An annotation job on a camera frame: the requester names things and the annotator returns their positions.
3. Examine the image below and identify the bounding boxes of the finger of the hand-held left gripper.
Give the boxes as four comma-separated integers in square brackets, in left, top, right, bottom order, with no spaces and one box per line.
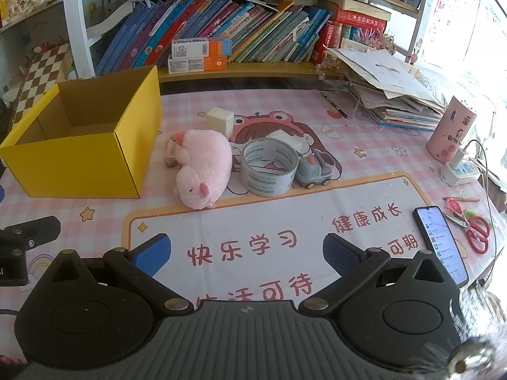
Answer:
[0,216,61,252]

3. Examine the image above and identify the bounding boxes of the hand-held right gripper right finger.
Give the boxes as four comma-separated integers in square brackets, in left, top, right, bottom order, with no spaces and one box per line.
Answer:
[298,233,450,313]

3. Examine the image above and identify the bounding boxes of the white desk bookshelf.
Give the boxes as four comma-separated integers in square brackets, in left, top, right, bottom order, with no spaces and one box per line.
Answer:
[61,0,435,85]

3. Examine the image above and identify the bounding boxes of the grey tape roll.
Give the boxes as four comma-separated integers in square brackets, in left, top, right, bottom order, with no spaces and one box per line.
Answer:
[239,138,299,198]

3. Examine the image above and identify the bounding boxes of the pink plush pig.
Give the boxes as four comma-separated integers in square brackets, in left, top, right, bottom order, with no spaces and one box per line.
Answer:
[174,129,234,210]

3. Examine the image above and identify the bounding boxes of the red thick book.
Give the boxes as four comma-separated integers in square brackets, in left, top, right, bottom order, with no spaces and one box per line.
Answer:
[333,10,391,33]

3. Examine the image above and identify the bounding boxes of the pink utility knife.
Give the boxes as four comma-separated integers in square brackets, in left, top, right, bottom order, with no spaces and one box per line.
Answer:
[164,138,182,168]

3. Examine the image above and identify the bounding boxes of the grey toy car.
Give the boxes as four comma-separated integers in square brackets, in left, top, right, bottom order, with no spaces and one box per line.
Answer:
[296,149,337,189]

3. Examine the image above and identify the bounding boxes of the orange white toothpaste box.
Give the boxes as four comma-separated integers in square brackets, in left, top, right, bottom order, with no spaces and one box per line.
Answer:
[170,37,234,60]
[167,55,228,75]

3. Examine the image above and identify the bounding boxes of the white wrapped eraser block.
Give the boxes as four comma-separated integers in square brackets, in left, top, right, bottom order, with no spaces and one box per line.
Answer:
[265,130,304,156]

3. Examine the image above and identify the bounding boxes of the brown checkered chess board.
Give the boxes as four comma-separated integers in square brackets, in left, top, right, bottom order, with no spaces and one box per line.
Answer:
[7,43,74,128]

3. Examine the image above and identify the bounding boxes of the black marker pen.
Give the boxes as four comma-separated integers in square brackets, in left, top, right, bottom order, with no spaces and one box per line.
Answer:
[319,91,349,120]

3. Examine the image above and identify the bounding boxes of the red scissors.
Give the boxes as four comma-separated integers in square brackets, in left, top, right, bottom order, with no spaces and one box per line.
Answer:
[443,211,492,255]

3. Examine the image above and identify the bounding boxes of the pink printed desk mat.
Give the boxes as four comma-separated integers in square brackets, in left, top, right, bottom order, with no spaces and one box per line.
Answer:
[0,87,500,317]

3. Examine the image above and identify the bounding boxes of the row of children's books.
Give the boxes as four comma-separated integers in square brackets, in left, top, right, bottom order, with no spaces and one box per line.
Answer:
[95,0,334,76]

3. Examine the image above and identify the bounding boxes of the alphabet wall poster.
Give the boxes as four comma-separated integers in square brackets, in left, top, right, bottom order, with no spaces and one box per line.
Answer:
[425,0,492,65]

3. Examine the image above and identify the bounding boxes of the white foam cube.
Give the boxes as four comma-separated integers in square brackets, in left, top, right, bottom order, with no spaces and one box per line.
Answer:
[205,107,235,137]

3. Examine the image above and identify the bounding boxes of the yellow cardboard box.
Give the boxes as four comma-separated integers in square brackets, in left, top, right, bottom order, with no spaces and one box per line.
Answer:
[0,65,163,200]

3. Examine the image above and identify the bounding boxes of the black cable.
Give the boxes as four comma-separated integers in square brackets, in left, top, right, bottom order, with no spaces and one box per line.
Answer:
[463,139,497,246]

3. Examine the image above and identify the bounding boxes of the black smartphone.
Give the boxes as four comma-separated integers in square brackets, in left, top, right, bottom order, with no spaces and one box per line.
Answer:
[412,205,470,289]

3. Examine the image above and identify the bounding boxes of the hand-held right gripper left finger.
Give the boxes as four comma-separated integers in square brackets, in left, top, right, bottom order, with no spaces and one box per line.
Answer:
[49,233,196,313]

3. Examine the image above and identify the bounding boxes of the pile of papers and booklets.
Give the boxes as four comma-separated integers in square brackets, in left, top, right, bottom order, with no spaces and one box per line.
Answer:
[324,45,447,132]

